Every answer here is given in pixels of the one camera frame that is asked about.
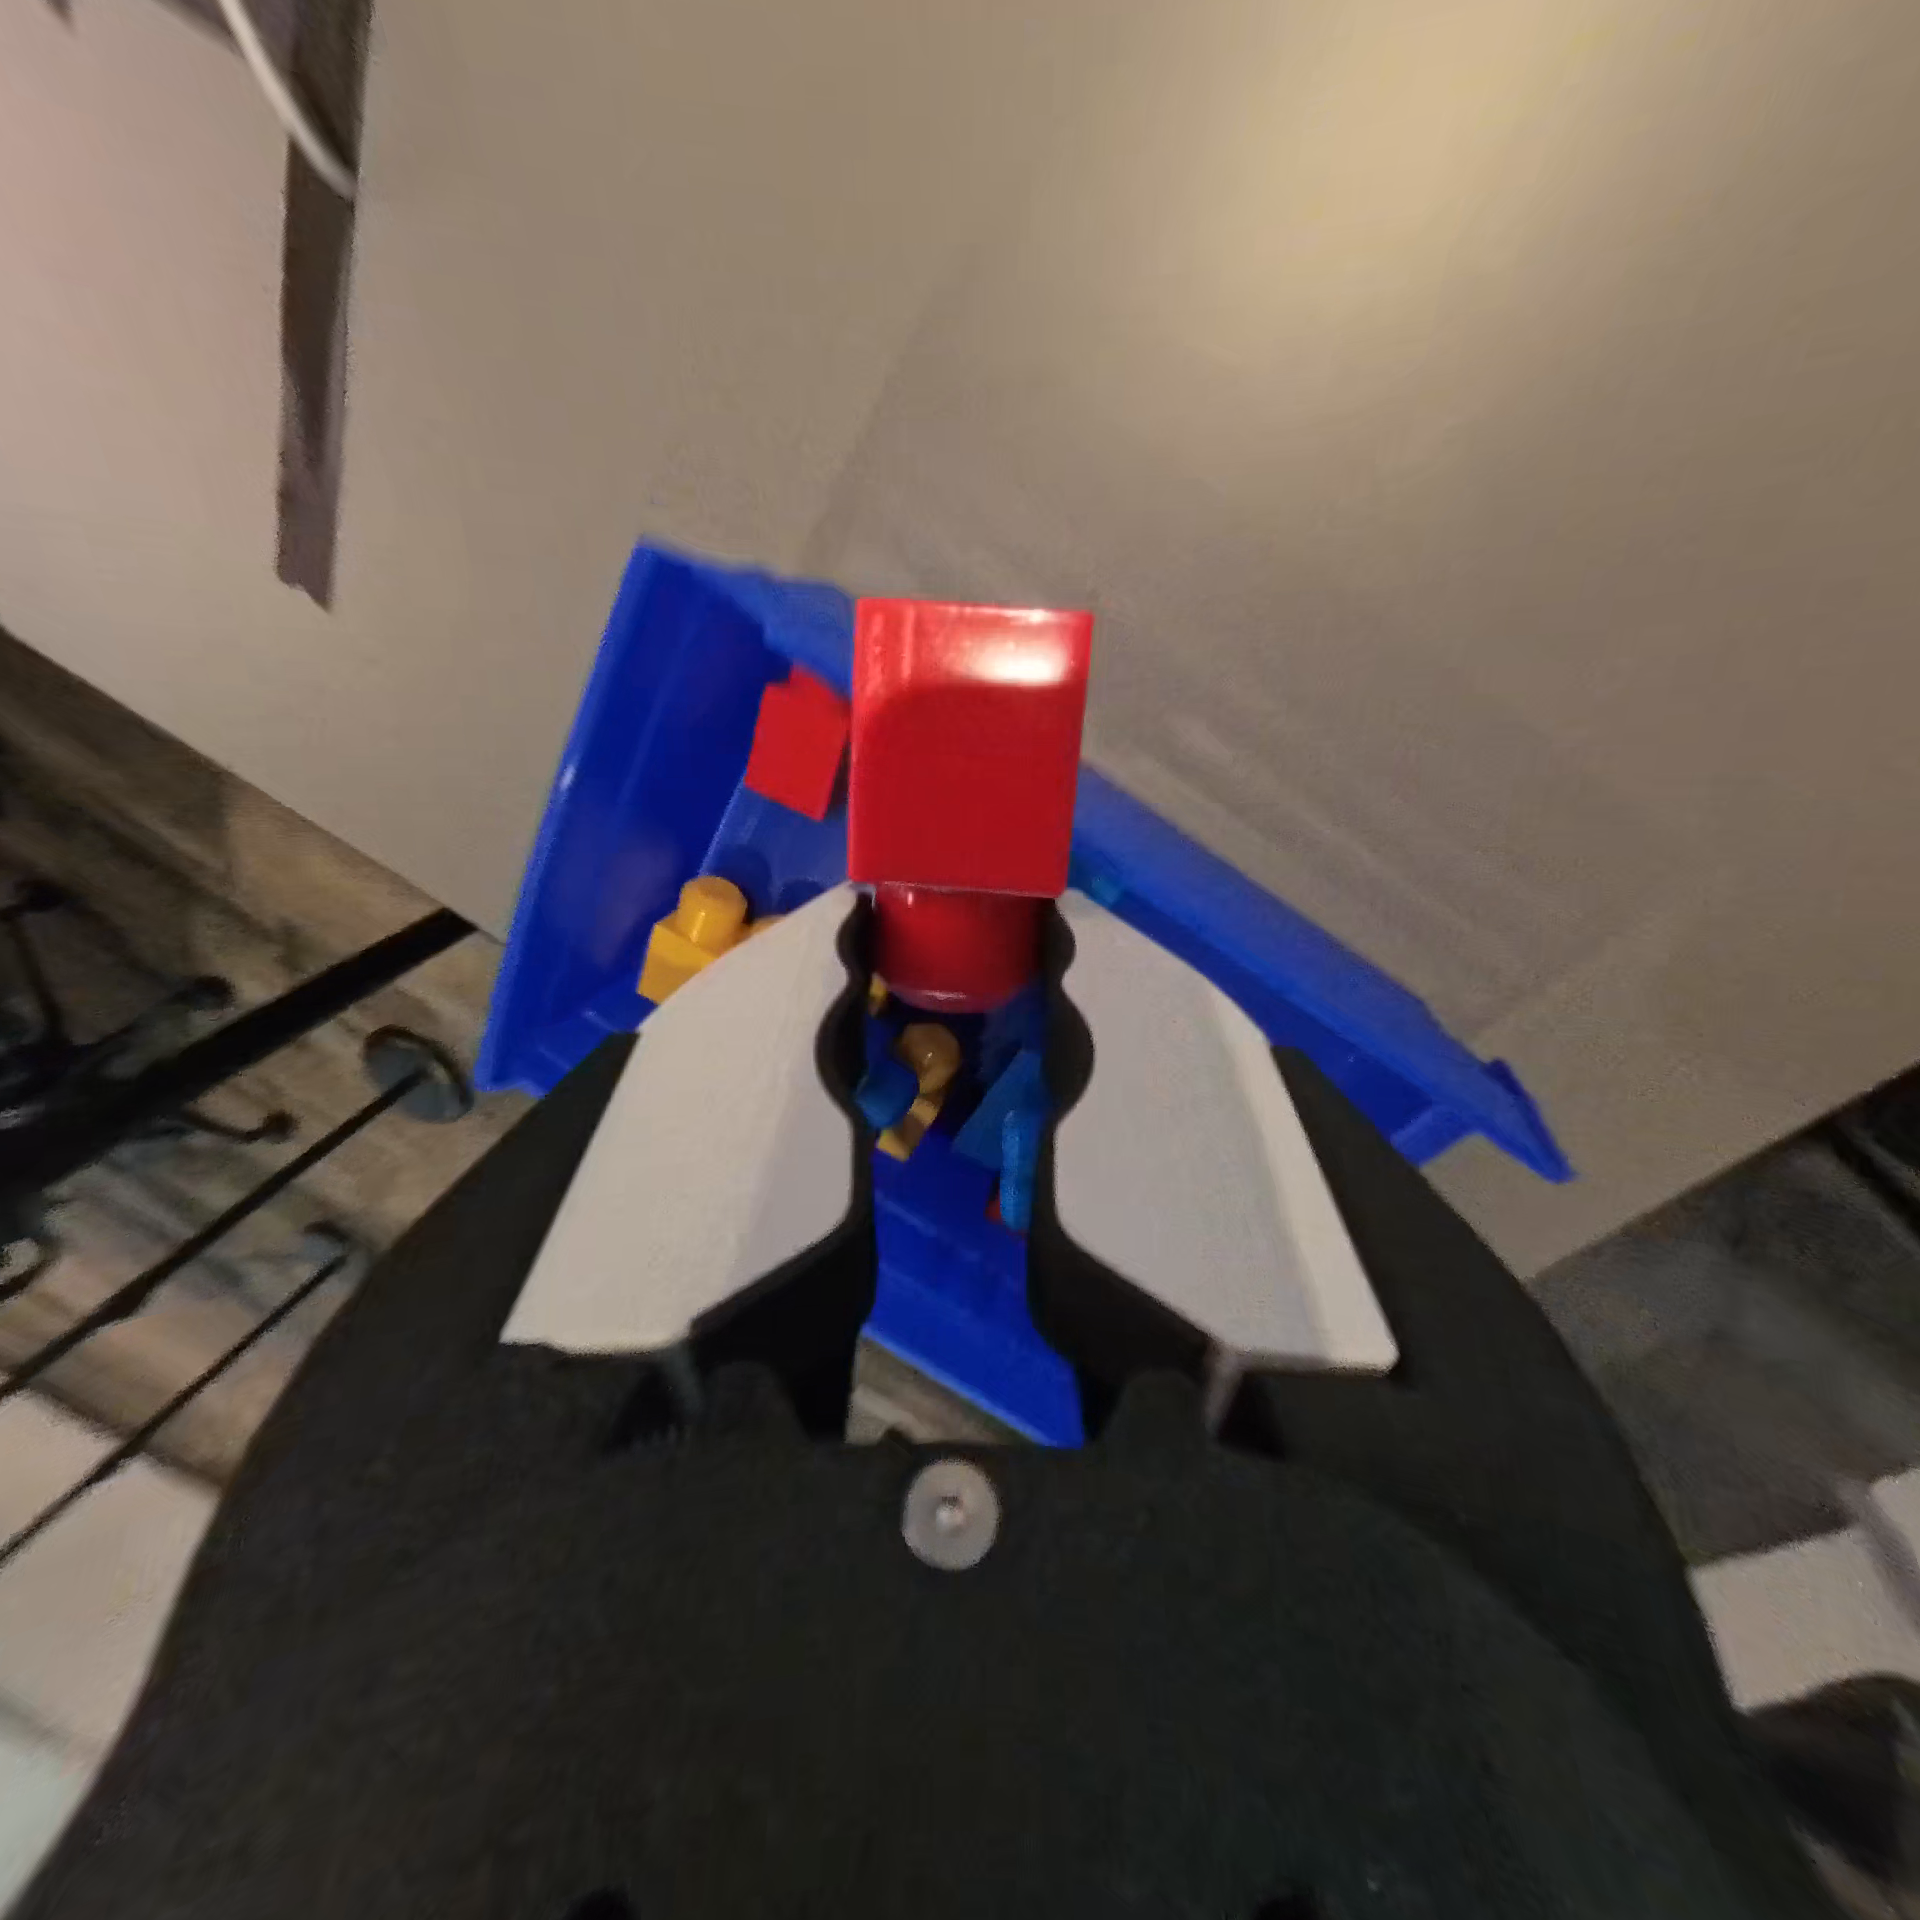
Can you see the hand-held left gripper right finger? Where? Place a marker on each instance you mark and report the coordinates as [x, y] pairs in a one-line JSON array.
[[1215, 1184]]

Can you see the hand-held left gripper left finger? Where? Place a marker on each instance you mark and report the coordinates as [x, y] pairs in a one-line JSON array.
[[677, 1184]]

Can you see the pile of mega blocks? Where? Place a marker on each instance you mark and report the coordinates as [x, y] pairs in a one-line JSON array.
[[690, 938]]

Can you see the blue plastic bin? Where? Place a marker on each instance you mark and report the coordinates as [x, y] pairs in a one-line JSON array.
[[660, 705]]

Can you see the red mega block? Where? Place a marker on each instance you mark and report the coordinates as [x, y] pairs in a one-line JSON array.
[[959, 750]]

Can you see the black tripod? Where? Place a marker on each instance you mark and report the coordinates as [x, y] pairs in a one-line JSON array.
[[301, 1002]]

